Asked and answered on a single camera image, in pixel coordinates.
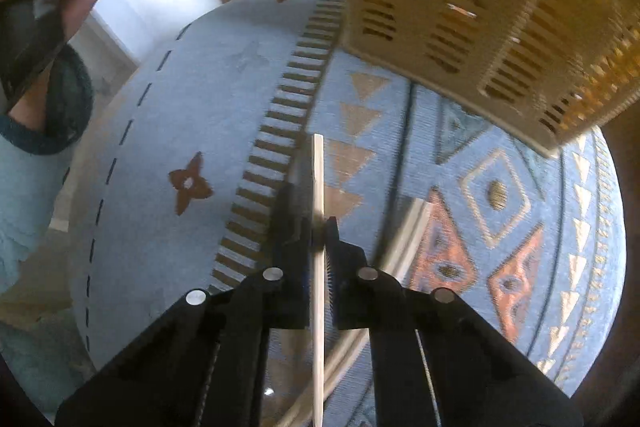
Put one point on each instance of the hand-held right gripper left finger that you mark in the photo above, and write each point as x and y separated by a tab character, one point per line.
292	287

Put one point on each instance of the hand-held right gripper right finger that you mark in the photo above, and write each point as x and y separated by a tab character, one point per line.
345	292

